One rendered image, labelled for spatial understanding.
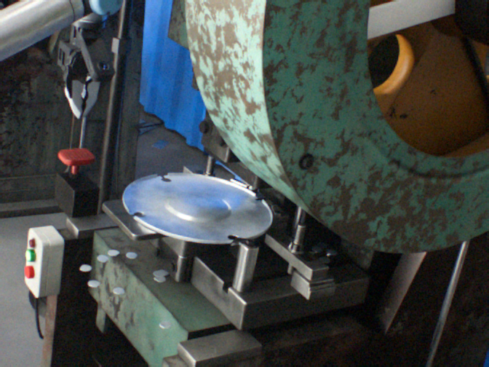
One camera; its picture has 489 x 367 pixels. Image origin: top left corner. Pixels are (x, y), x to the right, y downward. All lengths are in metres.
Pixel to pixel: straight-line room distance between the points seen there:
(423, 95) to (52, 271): 0.90
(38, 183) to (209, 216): 1.75
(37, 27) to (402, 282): 0.85
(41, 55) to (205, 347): 1.80
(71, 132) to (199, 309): 1.76
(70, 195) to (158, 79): 2.49
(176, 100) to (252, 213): 2.50
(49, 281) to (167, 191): 0.33
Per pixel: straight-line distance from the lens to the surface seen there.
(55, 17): 1.60
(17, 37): 1.56
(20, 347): 2.62
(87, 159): 1.92
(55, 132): 3.31
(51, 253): 1.87
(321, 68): 1.11
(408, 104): 1.35
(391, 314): 1.81
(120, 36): 2.50
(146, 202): 1.70
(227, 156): 1.64
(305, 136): 1.13
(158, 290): 1.69
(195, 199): 1.73
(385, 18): 1.18
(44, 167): 3.35
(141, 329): 1.74
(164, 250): 1.74
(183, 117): 4.18
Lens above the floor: 1.51
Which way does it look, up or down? 23 degrees down
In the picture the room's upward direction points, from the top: 10 degrees clockwise
